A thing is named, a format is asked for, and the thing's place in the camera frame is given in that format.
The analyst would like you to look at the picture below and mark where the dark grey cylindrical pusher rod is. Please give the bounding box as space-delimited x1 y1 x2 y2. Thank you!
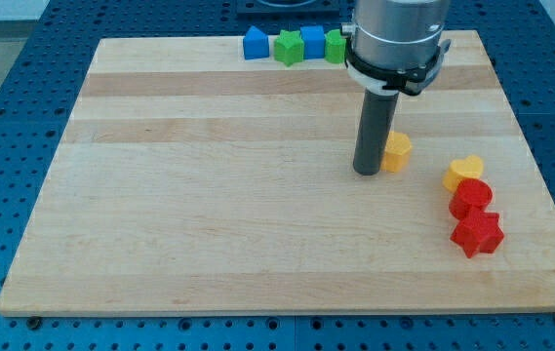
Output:
352 91 398 176

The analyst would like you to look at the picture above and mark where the yellow hexagon block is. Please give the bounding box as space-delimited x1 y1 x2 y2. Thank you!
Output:
380 131 413 173

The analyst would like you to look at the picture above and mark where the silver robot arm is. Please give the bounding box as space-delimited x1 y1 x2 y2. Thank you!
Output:
341 0 451 176

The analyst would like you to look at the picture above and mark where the yellow heart block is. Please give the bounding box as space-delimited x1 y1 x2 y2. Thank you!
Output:
442 155 484 193

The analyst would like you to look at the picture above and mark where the green cylinder block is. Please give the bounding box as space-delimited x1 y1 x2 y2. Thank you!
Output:
325 29 346 64

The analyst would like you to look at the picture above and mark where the blue cube block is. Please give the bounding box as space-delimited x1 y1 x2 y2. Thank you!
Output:
300 25 325 59

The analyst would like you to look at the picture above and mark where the green star block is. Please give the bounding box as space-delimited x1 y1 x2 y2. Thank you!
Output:
274 29 304 66

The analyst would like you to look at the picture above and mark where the red cylinder block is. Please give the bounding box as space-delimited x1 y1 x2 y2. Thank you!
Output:
449 178 494 219

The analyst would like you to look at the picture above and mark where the blue triangular block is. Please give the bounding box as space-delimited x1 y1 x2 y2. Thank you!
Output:
243 25 270 60

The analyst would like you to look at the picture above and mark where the red star block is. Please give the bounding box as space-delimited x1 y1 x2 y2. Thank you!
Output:
451 208 504 258

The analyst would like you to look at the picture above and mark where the light wooden board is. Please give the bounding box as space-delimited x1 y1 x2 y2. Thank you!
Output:
0 30 555 317

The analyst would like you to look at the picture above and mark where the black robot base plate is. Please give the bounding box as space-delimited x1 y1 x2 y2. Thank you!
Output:
235 0 340 17

